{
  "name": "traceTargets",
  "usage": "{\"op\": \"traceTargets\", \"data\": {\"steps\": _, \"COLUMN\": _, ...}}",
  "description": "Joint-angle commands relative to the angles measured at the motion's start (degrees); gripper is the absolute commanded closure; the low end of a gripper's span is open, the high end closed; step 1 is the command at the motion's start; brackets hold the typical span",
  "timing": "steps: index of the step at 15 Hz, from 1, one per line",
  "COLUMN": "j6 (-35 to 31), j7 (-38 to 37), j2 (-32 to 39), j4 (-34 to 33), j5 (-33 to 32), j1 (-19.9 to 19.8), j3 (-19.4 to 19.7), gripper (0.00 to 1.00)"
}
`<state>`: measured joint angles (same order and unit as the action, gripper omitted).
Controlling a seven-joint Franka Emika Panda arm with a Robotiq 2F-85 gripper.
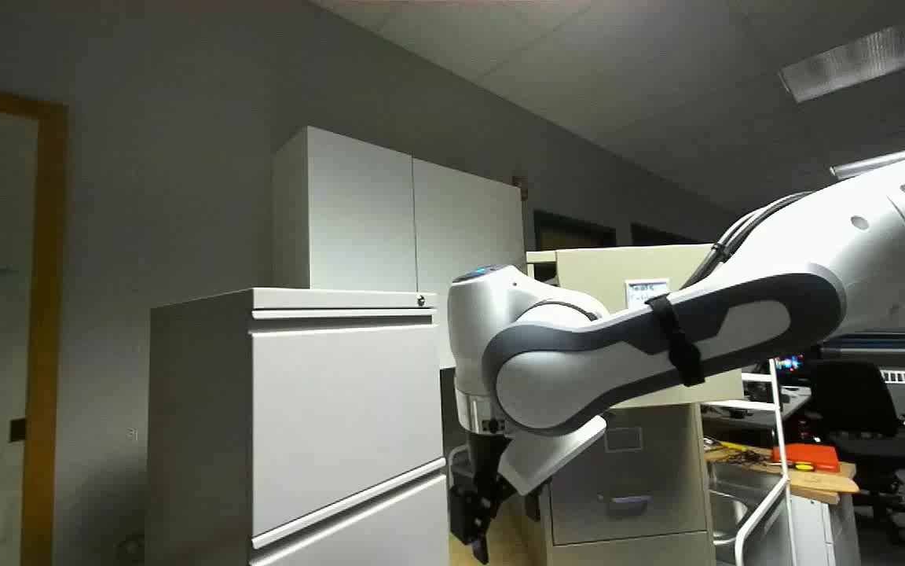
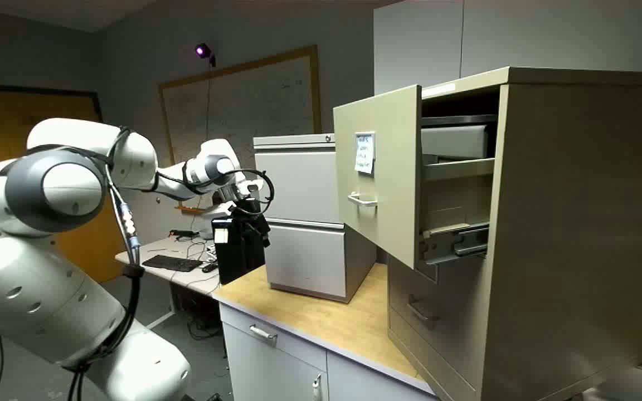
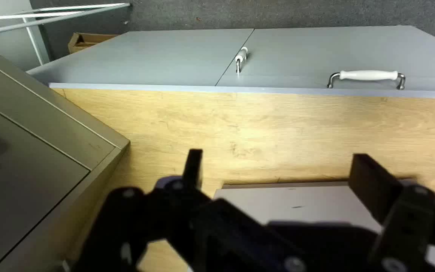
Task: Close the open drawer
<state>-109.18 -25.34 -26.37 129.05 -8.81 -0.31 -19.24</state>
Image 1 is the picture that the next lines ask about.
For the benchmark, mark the ceiling light panel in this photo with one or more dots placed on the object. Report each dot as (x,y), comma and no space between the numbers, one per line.
(873,50)

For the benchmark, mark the beige metal filing cabinet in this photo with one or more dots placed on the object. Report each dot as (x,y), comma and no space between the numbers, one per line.
(631,490)

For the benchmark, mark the white metal stand pole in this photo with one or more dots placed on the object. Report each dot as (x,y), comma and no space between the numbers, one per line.
(772,472)

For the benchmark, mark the orange tool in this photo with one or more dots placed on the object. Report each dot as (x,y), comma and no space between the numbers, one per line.
(805,457)

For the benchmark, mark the wood framed whiteboard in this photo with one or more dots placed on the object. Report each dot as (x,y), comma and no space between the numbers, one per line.
(2,334)

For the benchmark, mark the black office chair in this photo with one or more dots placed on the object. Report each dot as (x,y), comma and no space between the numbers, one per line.
(863,418)

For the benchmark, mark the tall white storage cabinet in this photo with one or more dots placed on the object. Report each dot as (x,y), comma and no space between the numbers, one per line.
(368,208)

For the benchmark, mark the wooden workbench top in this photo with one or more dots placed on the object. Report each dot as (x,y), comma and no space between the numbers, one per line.
(818,479)

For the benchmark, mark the narrow white cabinet drawer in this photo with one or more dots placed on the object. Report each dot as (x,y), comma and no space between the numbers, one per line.
(343,302)

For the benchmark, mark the white lateral filing cabinet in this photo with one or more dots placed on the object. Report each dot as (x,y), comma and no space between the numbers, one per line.
(296,418)

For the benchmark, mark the white paper label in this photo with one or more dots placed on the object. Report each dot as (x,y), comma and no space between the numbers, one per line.
(648,293)

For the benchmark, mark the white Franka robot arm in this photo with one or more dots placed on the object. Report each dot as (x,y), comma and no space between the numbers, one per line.
(620,355)

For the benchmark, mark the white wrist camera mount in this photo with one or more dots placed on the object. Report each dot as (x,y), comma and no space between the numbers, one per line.
(547,457)

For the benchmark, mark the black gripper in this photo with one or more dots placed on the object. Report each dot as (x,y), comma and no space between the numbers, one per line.
(479,472)

